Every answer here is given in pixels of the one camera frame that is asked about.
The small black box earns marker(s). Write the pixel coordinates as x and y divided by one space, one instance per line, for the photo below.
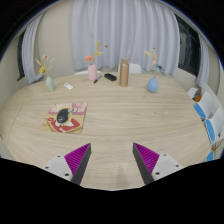
110 77

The white and blue chairs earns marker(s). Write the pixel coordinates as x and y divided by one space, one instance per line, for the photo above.
208 113

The green vase with yellow flowers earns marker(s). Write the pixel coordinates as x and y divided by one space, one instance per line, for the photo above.
50 84

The black and blue marker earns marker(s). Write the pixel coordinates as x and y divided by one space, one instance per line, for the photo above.
98 79

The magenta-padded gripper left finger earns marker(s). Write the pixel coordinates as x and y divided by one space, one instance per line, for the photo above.
60 165

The wide white curtain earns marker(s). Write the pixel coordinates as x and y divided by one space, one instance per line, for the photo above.
126 26

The white chair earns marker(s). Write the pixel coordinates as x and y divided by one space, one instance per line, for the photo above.
81 72
135 68

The pink vase with orange flowers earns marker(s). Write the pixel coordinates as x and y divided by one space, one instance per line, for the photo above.
92 73

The narrow white curtain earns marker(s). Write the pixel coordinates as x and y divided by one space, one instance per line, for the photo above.
203 63
31 50

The dark window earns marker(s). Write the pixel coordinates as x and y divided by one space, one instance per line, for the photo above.
188 46
20 56

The colourful printed mouse pad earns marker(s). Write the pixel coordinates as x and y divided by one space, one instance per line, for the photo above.
75 123

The tan drink bottle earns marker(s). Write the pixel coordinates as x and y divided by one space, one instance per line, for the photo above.
124 73

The blue vase with dried flowers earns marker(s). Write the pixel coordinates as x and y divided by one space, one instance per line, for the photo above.
152 85

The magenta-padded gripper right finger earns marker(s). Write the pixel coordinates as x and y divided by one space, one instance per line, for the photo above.
165 164

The small white remote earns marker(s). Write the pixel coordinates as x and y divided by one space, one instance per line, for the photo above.
68 86

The black computer mouse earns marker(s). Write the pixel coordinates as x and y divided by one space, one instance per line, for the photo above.
62 115

